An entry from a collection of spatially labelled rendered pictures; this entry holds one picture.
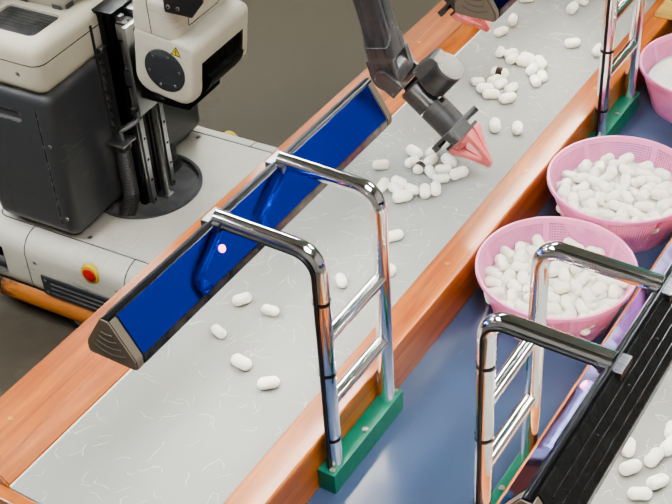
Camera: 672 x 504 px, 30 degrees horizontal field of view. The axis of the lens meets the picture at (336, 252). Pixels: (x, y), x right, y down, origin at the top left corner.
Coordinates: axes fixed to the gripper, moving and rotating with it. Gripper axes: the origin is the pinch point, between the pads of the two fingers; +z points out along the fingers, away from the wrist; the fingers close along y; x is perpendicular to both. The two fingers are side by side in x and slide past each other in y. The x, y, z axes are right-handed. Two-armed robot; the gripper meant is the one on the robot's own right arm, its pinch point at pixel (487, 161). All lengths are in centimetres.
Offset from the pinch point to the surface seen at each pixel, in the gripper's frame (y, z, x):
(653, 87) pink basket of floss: 40.0, 14.3, -8.6
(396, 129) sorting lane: 4.4, -16.1, 15.4
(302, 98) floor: 99, -44, 131
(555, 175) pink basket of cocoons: 4.4, 10.6, -5.5
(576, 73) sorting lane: 39.5, 1.9, 2.1
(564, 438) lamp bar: -85, 20, -60
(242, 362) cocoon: -65, -7, 5
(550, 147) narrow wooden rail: 9.5, 6.6, -5.0
